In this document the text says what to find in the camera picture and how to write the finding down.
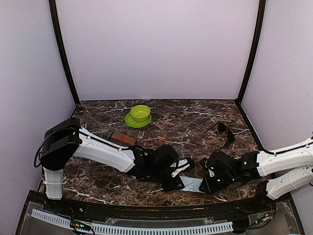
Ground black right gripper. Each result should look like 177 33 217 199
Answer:
199 172 237 194

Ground light blue cloth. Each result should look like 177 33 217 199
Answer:
180 176 203 193

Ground black sunglasses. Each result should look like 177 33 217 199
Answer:
199 122 235 150

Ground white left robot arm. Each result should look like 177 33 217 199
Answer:
34 117 189 213

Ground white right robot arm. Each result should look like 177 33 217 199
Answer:
199 138 313 212

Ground pink translucent sunglasses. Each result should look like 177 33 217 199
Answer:
142 138 170 145

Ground green plastic plate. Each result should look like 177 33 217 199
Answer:
125 113 152 128

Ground green plastic bowl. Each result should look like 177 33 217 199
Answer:
130 105 151 121

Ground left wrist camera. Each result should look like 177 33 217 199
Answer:
170 158 195 178

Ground white slotted cable duct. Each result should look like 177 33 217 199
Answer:
31 209 234 235

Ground right black frame post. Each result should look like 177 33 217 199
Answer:
235 0 267 105

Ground black frame post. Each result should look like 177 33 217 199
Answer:
48 0 80 105
235 0 267 105

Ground left black frame post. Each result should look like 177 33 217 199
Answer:
48 0 80 105

